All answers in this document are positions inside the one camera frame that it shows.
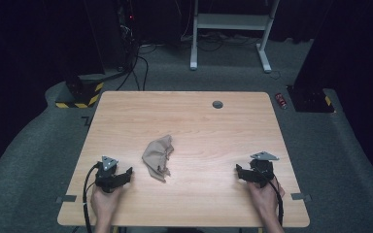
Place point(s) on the grey tape strip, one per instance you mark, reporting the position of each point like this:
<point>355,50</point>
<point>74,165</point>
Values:
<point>66,198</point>
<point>300,196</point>

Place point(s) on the dark equipment rack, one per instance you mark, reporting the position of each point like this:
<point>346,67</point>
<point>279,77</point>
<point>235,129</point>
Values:
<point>128,32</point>

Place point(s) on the beige cloth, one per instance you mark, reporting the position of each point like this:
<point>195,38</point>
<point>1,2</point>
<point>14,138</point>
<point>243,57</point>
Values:
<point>157,158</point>

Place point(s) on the red can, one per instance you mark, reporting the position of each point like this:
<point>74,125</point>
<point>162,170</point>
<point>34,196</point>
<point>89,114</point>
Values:
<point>280,100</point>

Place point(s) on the grey round table grommet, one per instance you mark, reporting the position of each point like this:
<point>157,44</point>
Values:
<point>217,104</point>

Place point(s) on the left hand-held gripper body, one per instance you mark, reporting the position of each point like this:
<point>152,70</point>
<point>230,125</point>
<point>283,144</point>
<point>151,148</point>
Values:
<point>105,180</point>

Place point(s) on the black yellow striped stand base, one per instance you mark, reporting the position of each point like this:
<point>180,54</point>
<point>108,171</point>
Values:
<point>81,93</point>

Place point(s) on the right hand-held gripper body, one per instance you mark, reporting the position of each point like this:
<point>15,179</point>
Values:
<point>261,170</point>

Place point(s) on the person's left hand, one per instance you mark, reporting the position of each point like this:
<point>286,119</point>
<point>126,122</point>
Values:
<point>105,204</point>

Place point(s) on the person's right hand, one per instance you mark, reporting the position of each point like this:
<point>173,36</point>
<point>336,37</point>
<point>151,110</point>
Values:
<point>265,200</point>

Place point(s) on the white metal stand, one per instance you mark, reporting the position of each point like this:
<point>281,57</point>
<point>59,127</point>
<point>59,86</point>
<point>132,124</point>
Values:
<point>231,21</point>

